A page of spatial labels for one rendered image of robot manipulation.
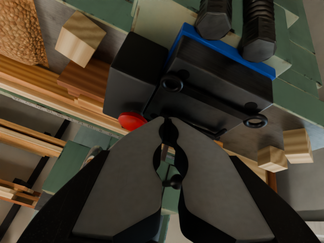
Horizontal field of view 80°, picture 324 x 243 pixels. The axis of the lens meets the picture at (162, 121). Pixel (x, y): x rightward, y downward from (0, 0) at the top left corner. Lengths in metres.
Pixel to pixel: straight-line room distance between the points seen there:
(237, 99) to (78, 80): 0.22
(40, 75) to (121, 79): 0.27
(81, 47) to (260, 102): 0.21
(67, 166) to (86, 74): 0.26
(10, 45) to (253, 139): 0.43
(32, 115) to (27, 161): 0.59
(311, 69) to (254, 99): 0.32
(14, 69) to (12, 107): 2.66
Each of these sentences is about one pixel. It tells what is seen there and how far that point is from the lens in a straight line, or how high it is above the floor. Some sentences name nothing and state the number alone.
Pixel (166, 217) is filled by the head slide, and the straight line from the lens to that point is 0.45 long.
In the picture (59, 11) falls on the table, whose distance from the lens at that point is 0.31.
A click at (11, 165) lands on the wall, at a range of 2.80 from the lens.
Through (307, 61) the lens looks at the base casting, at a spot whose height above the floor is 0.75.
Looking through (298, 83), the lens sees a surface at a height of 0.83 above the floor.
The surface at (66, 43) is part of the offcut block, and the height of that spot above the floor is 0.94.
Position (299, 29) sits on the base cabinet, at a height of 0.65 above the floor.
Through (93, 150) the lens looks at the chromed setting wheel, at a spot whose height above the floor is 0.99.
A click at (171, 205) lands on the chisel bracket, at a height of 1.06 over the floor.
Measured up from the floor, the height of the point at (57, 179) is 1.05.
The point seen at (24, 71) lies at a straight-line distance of 0.43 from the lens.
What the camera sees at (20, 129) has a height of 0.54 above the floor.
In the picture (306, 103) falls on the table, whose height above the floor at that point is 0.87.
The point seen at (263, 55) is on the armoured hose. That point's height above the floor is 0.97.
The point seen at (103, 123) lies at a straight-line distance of 0.39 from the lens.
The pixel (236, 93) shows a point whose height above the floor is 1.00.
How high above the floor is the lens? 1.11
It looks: 31 degrees down
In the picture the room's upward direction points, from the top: 164 degrees counter-clockwise
